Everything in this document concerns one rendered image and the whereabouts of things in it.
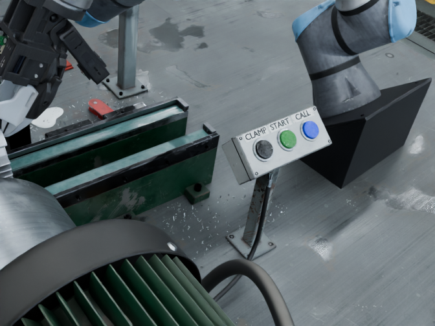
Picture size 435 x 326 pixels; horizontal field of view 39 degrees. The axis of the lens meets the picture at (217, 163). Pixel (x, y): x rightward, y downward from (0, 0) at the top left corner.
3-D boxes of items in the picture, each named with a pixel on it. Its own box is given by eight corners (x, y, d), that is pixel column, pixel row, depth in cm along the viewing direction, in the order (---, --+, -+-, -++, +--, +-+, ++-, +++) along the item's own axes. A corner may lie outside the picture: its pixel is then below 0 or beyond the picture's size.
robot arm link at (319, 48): (323, 65, 144) (303, 10, 142) (373, 48, 135) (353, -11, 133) (298, 79, 136) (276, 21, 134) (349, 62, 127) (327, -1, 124)
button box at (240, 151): (238, 186, 95) (256, 178, 91) (219, 145, 96) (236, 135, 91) (315, 151, 104) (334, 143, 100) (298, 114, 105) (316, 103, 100)
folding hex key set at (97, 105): (85, 108, 138) (85, 101, 137) (96, 103, 140) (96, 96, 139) (109, 127, 134) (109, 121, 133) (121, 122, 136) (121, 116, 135)
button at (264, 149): (256, 163, 93) (262, 160, 92) (248, 145, 93) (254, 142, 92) (270, 157, 95) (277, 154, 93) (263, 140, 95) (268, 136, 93)
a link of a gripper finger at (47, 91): (14, 105, 84) (40, 50, 82) (25, 107, 86) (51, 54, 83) (29, 123, 82) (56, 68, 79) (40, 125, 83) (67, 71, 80)
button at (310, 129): (302, 143, 98) (309, 140, 97) (295, 126, 99) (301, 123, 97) (316, 137, 100) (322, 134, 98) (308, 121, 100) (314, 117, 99)
